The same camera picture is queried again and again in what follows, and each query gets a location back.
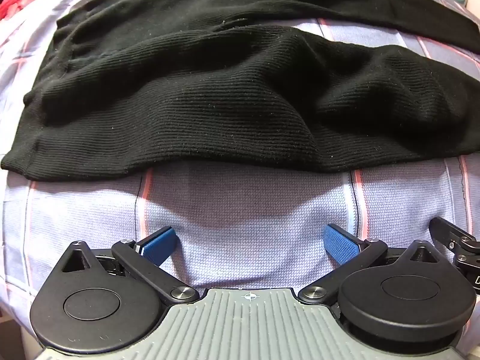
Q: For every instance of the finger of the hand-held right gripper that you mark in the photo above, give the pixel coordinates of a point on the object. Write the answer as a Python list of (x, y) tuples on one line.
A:
[(446, 232)]

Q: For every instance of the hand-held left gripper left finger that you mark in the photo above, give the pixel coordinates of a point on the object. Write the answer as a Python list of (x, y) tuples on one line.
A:
[(159, 245)]

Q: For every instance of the red folded blanket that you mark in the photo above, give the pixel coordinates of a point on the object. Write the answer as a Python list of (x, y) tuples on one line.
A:
[(17, 5)]

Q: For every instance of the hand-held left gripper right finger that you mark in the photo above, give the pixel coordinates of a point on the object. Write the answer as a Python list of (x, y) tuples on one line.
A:
[(339, 245)]

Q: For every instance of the purple plaid bed sheet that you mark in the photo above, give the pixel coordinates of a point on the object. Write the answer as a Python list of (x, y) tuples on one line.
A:
[(247, 202)]

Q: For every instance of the black ribbed pants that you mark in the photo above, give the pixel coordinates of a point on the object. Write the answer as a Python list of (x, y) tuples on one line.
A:
[(210, 93)]

